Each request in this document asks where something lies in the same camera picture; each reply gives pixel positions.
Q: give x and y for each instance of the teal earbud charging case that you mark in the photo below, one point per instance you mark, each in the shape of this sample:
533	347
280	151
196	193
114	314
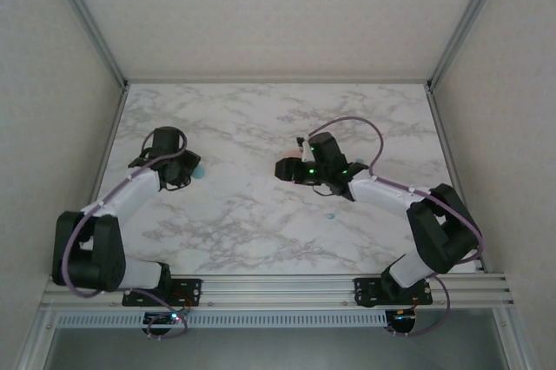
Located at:
200	173

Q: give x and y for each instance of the pink earbud charging case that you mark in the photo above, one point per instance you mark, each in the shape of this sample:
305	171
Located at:
293	154

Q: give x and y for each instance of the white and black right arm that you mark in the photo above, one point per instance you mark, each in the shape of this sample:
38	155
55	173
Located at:
443	231

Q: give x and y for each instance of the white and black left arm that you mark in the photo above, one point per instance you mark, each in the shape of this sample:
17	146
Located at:
95	253

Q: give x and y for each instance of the small circuit board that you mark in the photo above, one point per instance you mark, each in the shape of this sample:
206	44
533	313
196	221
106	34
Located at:
401	322
160	320

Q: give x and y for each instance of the aluminium table side rail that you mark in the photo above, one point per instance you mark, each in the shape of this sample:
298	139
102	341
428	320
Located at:
438	127
115	127

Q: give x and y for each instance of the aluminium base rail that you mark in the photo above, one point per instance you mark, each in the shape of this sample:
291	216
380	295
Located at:
278	289

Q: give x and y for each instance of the aluminium frame post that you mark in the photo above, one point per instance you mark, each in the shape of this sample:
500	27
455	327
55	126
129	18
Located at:
471	18
87	18

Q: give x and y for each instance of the aluminium frame leg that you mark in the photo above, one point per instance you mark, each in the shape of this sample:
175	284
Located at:
514	344
35	344

